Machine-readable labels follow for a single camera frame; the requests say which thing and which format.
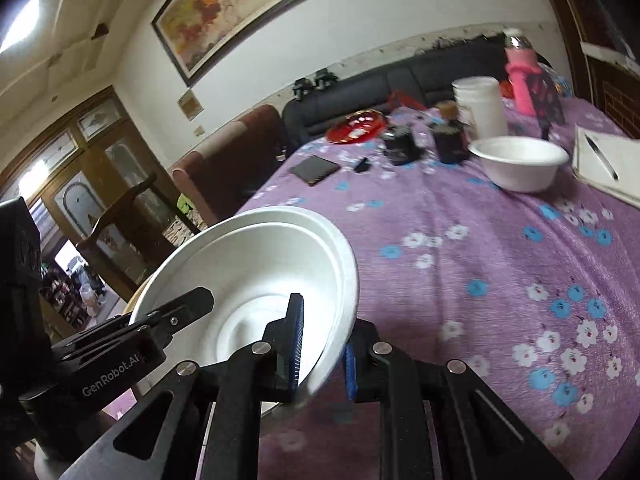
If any dark wooden chair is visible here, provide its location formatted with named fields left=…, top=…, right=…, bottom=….
left=75, top=172, right=176, bottom=286

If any small wall plaque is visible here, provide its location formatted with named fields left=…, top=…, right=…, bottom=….
left=177, top=89, right=204, bottom=121

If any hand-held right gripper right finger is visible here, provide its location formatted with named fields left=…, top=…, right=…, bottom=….
left=344, top=320, right=574, bottom=480

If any large white bowl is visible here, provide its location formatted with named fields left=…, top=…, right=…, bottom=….
left=128, top=205, right=360, bottom=402

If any black pen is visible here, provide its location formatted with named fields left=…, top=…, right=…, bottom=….
left=586, top=135, right=620, bottom=182

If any wooden glass door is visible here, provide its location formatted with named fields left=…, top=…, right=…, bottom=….
left=0, top=85, right=186, bottom=341

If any stack of white cups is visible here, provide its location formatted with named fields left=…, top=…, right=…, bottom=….
left=451, top=76, right=509, bottom=142

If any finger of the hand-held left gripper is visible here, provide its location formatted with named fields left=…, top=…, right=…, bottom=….
left=131, top=287, right=216, bottom=356

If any framed painting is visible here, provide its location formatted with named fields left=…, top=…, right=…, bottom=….
left=151, top=0, right=363, bottom=87

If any black jar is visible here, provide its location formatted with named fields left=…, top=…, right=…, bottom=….
left=381, top=126, right=420, bottom=166

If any small red patterned plate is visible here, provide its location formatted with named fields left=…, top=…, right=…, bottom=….
left=325, top=109, right=389, bottom=146

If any brown armchair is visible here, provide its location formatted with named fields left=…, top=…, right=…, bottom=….
left=171, top=104, right=288, bottom=226

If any white notebook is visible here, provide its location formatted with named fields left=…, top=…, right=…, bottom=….
left=571, top=124, right=640, bottom=209

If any pink water bottle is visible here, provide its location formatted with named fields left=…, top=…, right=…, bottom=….
left=502, top=28, right=544, bottom=114

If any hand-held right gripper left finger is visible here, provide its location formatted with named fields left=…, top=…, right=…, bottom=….
left=60, top=292, right=305, bottom=480

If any dark bottle with cork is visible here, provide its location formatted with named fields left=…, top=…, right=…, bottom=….
left=431, top=101, right=470, bottom=164

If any black sofa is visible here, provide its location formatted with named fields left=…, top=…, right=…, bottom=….
left=282, top=32, right=551, bottom=148

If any patterned cushion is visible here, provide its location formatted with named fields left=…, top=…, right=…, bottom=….
left=162, top=212, right=211, bottom=248

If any ceiling light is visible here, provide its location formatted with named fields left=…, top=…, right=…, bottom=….
left=0, top=0, right=43, bottom=53

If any purple floral tablecloth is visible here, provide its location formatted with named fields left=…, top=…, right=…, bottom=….
left=100, top=92, right=640, bottom=480

